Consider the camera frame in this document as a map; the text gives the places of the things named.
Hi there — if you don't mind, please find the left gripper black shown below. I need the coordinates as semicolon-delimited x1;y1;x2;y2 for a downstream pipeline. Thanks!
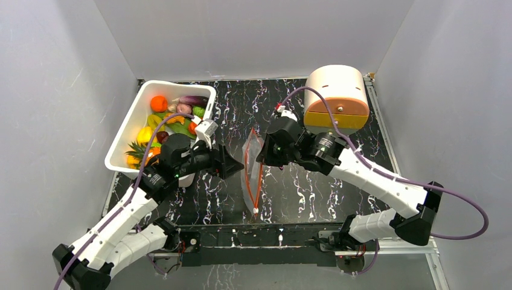
176;135;243;179

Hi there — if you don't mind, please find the clear zip bag orange zipper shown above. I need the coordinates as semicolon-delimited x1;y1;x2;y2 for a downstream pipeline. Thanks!
241;128;264;216

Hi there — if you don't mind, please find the toy pineapple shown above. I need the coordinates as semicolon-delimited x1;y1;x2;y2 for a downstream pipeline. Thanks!
125;141;161;170

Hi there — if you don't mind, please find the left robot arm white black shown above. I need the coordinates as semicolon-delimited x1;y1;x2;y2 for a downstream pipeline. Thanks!
52;134;244;289

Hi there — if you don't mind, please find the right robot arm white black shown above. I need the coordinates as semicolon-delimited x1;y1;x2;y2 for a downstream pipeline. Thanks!
257;117;442;250

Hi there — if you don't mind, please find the red tomato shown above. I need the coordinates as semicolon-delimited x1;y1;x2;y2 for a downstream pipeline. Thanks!
188;122;198;135

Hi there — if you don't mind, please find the green vegetable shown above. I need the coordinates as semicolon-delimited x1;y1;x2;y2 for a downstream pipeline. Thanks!
192;106;206;119

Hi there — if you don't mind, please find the orange maple leaf toy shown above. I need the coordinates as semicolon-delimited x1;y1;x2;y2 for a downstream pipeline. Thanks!
162;113;185;125

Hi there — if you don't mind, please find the red onion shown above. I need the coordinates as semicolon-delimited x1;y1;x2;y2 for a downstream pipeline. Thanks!
176;103;193;115

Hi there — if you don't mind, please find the purple eggplant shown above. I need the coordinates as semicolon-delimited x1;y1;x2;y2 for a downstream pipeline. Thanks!
171;95;209;108

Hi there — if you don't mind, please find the yellow green starfruit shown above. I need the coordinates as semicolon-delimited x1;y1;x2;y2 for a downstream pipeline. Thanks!
147;114;165;132

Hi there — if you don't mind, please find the yellow bell pepper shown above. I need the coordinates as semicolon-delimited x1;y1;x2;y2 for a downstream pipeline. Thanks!
136;126;153;145

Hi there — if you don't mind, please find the orange fruit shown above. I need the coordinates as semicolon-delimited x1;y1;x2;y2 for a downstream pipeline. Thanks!
150;95;168;113

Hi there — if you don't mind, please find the white plastic bin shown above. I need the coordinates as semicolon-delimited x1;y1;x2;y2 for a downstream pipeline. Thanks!
104;80;217;179

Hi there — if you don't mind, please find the round drawer cabinet cream orange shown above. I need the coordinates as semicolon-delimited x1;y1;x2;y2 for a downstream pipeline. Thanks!
303;65;370;135

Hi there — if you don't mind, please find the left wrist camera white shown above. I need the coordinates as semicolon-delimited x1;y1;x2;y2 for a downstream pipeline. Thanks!
192;116;218;149

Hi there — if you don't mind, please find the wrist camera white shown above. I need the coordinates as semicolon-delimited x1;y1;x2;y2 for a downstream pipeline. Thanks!
275;103;298;122
192;116;218;149

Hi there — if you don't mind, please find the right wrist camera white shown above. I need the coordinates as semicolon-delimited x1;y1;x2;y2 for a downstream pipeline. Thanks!
275;103;298;122

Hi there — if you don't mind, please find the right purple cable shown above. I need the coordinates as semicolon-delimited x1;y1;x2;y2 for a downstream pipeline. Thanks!
276;86;490;241

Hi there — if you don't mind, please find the purple cable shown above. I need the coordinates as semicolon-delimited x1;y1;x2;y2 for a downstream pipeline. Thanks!
53;112;201;290
276;86;490;241

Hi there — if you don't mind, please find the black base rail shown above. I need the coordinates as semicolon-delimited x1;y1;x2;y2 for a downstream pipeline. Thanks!
152;223;365;268

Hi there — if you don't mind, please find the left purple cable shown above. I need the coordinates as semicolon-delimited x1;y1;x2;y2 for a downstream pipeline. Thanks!
53;112;201;290

